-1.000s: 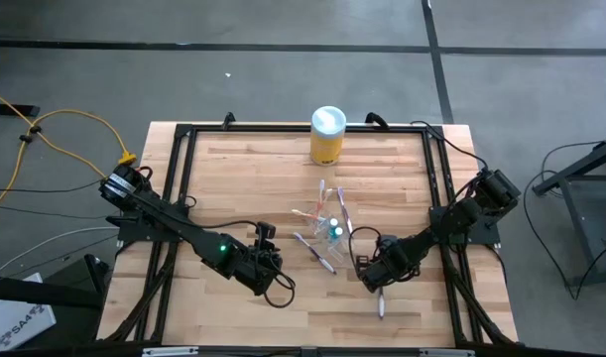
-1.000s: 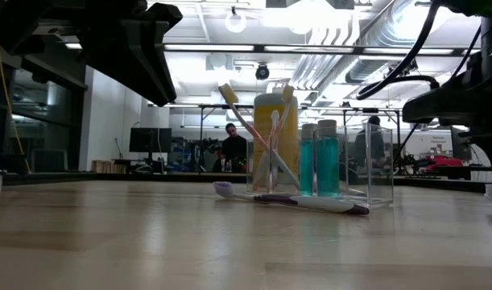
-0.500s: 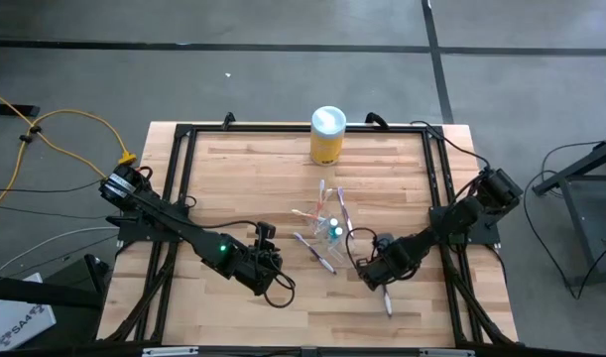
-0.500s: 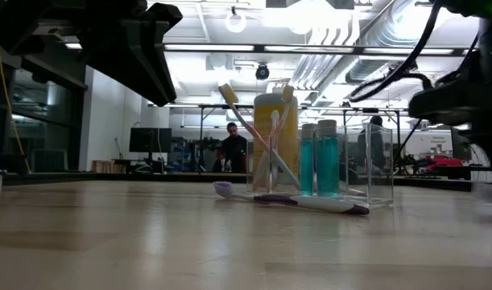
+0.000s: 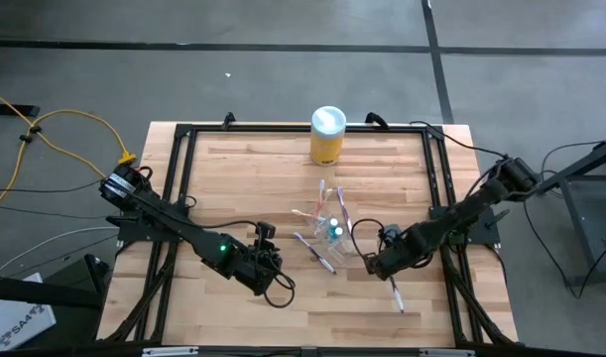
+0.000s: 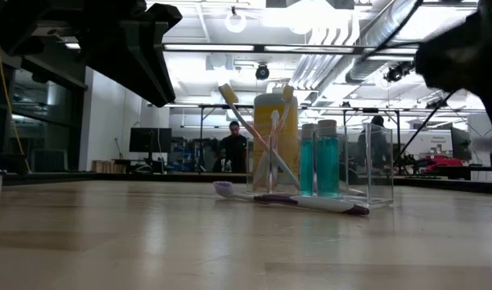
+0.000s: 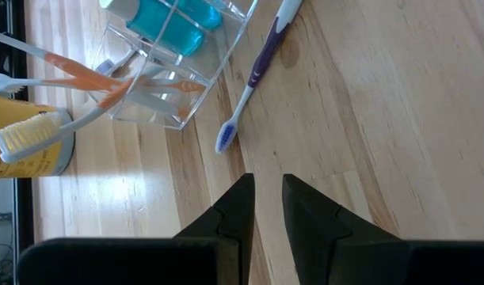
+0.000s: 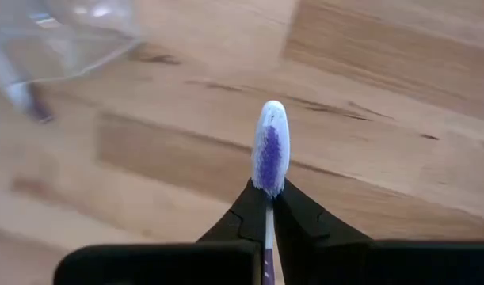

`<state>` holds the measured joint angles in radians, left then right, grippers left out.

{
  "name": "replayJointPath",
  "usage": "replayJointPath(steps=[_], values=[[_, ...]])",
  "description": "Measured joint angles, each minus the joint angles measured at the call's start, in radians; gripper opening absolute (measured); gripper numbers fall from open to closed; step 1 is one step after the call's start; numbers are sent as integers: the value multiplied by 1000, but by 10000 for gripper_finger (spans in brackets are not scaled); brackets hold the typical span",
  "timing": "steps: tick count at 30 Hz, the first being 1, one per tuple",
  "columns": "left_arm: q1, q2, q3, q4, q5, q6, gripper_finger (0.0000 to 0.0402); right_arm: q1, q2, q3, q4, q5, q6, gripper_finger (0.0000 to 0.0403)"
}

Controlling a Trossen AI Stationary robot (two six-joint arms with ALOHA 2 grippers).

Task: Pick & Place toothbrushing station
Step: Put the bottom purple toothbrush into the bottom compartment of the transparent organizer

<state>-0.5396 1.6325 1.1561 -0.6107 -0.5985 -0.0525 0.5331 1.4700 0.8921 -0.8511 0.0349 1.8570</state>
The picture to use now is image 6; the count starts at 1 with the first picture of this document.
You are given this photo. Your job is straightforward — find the black round camera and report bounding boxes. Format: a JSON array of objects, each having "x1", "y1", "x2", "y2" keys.
[{"x1": 254, "y1": 63, "x2": 271, "y2": 81}]

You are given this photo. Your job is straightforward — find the blue mouthwash bottle white cap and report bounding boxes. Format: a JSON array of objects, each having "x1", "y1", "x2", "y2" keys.
[
  {"x1": 300, "y1": 122, "x2": 316, "y2": 197},
  {"x1": 314, "y1": 118, "x2": 341, "y2": 198}
]

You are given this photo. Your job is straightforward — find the yellow wipes canister white lid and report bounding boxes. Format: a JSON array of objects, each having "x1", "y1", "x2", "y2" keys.
[{"x1": 252, "y1": 92, "x2": 300, "y2": 193}]

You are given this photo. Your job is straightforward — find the orange toothbrush yellow bristles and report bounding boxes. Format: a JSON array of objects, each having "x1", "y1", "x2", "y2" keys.
[{"x1": 217, "y1": 83, "x2": 302, "y2": 190}]

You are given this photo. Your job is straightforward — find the black overhead light bar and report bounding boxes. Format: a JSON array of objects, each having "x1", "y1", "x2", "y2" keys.
[{"x1": 62, "y1": 42, "x2": 422, "y2": 56}]

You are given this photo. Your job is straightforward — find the purple white toothbrush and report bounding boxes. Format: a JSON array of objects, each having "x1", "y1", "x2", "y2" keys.
[
  {"x1": 213, "y1": 180, "x2": 370, "y2": 216},
  {"x1": 341, "y1": 187, "x2": 368, "y2": 199}
]

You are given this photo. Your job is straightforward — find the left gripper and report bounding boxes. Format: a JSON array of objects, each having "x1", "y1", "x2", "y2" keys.
[{"x1": 0, "y1": 0, "x2": 184, "y2": 108}]

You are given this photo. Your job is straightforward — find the round ceiling lamp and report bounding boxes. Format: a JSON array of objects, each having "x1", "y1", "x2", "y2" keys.
[{"x1": 224, "y1": 10, "x2": 248, "y2": 34}]

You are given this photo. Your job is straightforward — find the wooden crate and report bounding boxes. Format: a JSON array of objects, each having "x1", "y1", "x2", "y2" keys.
[{"x1": 91, "y1": 159, "x2": 128, "y2": 174}]

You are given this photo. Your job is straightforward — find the red object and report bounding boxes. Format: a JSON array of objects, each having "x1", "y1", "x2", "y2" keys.
[{"x1": 424, "y1": 155, "x2": 463, "y2": 172}]

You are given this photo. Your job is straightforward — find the black computer monitor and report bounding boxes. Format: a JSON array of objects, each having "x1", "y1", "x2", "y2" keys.
[
  {"x1": 128, "y1": 127, "x2": 173, "y2": 162},
  {"x1": 449, "y1": 126, "x2": 472, "y2": 161}
]

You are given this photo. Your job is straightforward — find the yellow extension cable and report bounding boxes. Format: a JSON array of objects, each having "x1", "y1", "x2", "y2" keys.
[{"x1": 0, "y1": 39, "x2": 31, "y2": 170}]

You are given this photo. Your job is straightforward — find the silver ventilation duct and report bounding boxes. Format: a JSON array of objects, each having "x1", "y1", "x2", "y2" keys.
[{"x1": 345, "y1": 0, "x2": 424, "y2": 85}]

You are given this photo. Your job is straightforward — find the clear plastic cup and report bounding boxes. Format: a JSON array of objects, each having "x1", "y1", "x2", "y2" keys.
[{"x1": 245, "y1": 120, "x2": 395, "y2": 209}]

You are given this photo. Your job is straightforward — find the grey chair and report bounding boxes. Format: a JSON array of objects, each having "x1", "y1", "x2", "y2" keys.
[{"x1": 31, "y1": 148, "x2": 69, "y2": 173}]

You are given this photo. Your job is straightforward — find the person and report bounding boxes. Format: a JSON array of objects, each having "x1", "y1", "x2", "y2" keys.
[
  {"x1": 217, "y1": 120, "x2": 250, "y2": 174},
  {"x1": 357, "y1": 115, "x2": 391, "y2": 172}
]

